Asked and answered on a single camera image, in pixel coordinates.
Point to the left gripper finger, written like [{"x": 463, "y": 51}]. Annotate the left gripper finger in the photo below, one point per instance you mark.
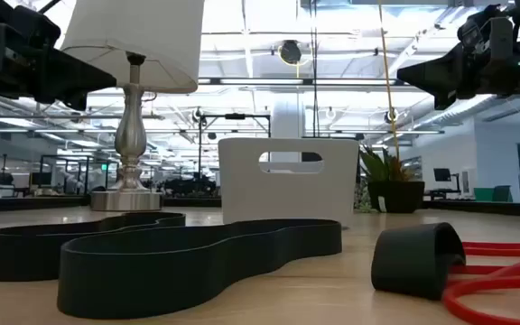
[{"x": 75, "y": 77}]

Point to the red rubber tube band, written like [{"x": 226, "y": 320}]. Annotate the red rubber tube band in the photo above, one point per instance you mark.
[{"x": 513, "y": 250}]

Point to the succulent plant in black pot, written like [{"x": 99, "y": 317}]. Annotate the succulent plant in black pot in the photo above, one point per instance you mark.
[{"x": 395, "y": 196}]

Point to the short wide black rubber band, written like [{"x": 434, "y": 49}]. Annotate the short wide black rubber band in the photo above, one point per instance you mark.
[{"x": 409, "y": 262}]

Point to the small background monitor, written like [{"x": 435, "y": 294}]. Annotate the small background monitor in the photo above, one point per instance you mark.
[{"x": 442, "y": 174}]

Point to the silver table lamp, white shade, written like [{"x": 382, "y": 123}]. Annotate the silver table lamp, white shade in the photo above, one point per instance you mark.
[{"x": 142, "y": 40}]

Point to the long black rubber band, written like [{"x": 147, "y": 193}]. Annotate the long black rubber band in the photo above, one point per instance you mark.
[
  {"x": 151, "y": 280},
  {"x": 16, "y": 253}
]

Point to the black background frame stand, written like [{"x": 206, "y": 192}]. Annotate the black background frame stand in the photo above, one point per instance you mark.
[{"x": 235, "y": 116}]

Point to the dark green chair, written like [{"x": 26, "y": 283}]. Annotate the dark green chair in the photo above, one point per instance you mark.
[{"x": 503, "y": 193}]

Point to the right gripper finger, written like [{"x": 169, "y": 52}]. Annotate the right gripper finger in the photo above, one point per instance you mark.
[{"x": 440, "y": 74}]

